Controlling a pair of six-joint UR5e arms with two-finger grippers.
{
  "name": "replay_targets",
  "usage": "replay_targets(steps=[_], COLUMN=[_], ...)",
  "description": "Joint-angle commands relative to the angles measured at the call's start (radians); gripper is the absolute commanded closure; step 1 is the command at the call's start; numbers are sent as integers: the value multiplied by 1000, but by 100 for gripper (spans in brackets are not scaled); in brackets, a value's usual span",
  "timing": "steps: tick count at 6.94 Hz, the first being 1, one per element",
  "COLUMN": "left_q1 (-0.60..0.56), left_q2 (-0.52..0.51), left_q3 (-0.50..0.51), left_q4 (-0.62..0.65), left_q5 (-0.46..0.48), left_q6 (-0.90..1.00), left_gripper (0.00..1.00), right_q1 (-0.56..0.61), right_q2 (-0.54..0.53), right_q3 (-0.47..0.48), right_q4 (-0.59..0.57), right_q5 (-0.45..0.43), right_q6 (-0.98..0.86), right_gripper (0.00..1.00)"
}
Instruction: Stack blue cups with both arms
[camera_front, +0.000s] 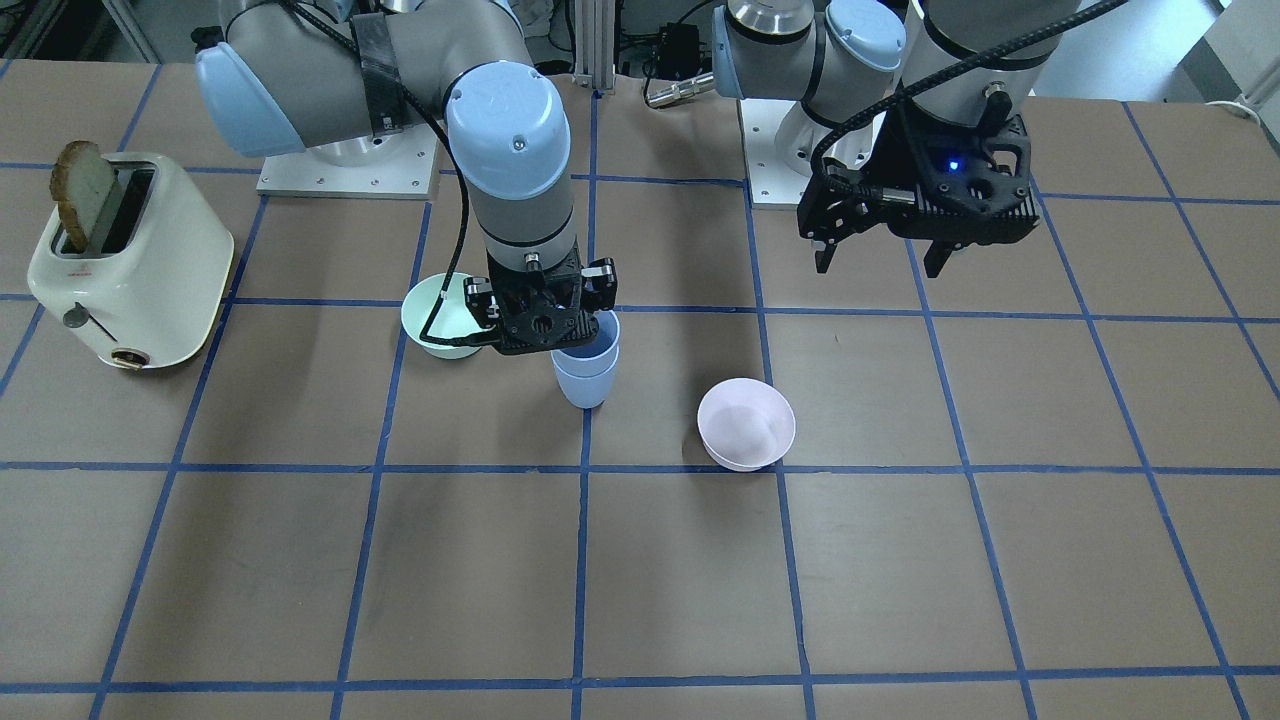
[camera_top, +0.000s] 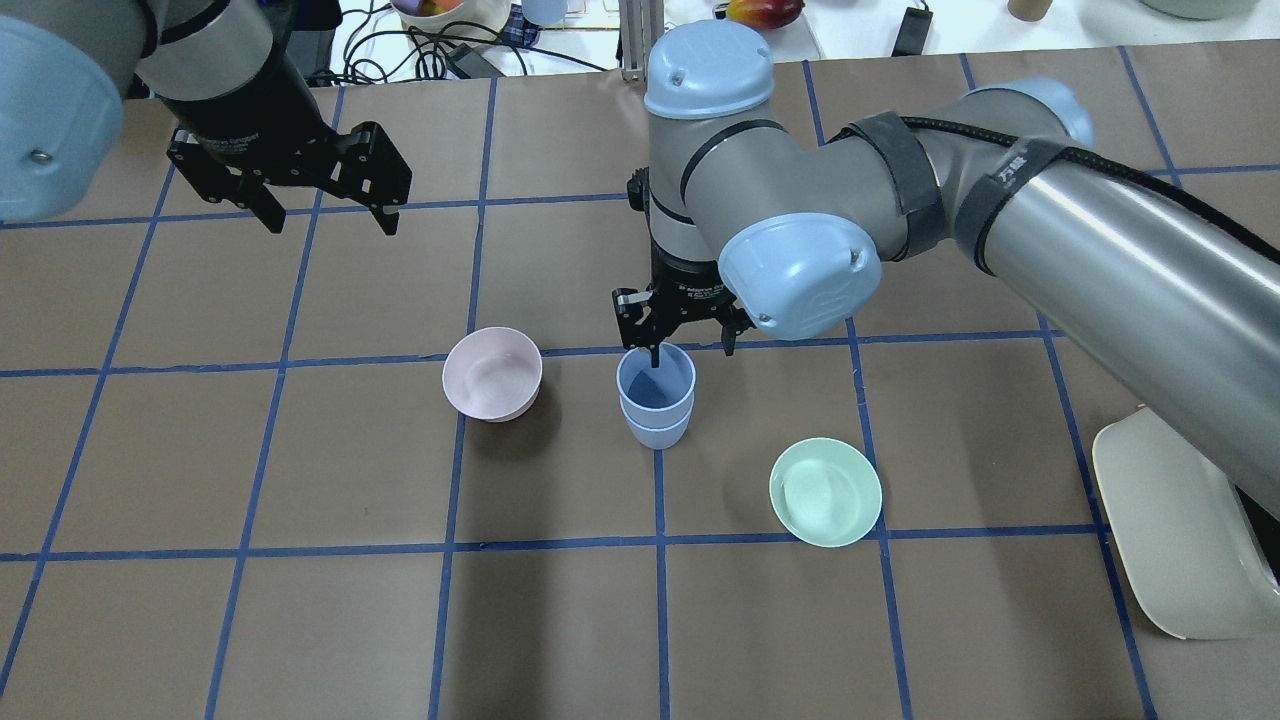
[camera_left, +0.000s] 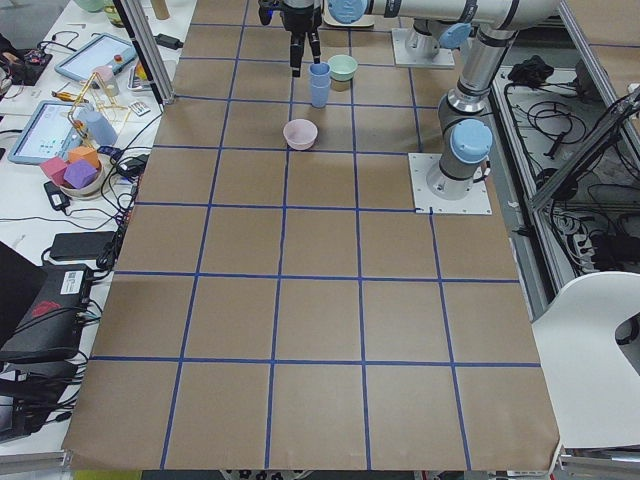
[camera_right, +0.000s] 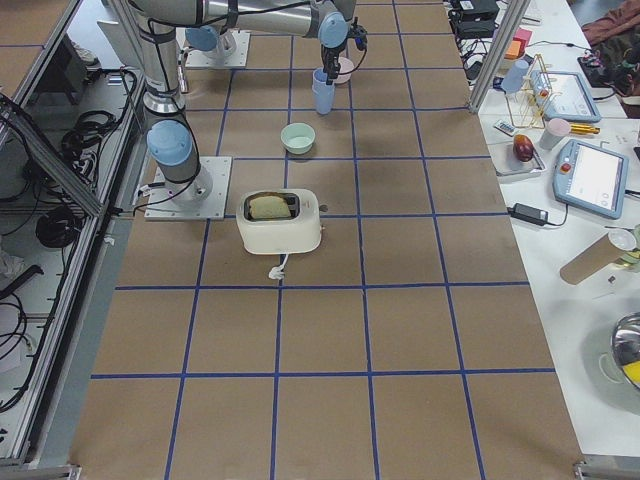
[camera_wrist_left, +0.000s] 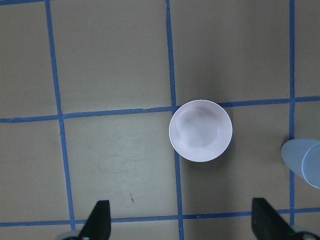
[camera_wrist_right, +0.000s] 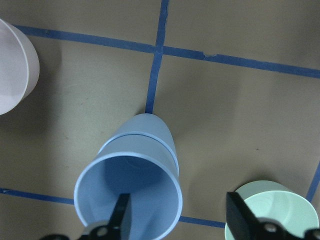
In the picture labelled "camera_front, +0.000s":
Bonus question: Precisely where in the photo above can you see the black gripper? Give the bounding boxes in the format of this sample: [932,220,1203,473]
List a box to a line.
[797,105,1037,279]
[463,258,617,356]

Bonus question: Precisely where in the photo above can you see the light blue cup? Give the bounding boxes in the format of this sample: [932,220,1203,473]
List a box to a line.
[550,310,621,378]

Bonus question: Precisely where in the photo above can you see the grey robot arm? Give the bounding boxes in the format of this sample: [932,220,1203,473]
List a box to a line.
[713,1,1115,278]
[196,1,1056,272]

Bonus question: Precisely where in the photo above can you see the mint green bowl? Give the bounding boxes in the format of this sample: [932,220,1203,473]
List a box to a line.
[399,272,483,360]

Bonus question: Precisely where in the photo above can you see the pink bowl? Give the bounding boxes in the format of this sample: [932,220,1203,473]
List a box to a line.
[696,378,797,471]

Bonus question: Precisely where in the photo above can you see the cream toaster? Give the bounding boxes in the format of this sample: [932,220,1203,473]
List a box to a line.
[27,152,236,370]

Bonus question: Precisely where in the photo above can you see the bread slice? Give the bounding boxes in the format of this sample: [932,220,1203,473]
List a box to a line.
[49,140,116,252]

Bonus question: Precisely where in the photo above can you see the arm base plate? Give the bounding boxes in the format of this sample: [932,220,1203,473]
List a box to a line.
[739,99,826,211]

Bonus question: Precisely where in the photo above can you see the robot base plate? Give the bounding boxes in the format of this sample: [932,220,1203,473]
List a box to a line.
[256,126,439,200]

